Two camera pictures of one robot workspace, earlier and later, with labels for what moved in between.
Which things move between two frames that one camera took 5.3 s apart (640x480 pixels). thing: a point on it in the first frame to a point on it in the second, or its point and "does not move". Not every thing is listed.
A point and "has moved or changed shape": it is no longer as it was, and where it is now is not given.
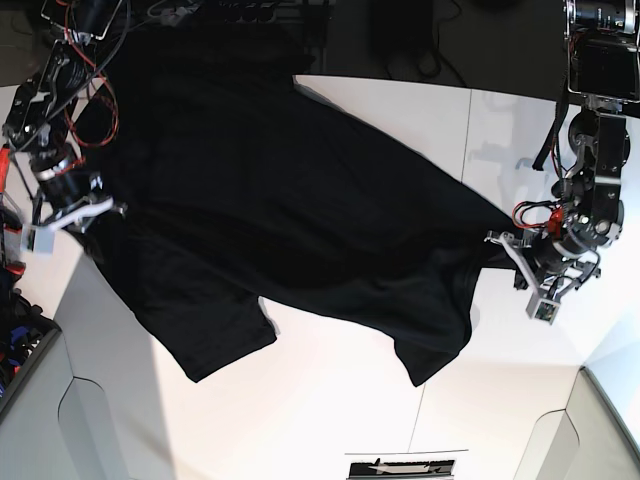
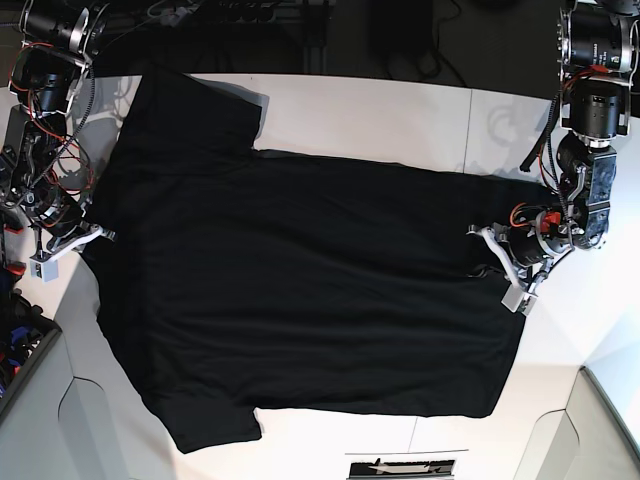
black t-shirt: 238,182 has moved or changed shape
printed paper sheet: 422,465 does not move
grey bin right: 583,441 does not move
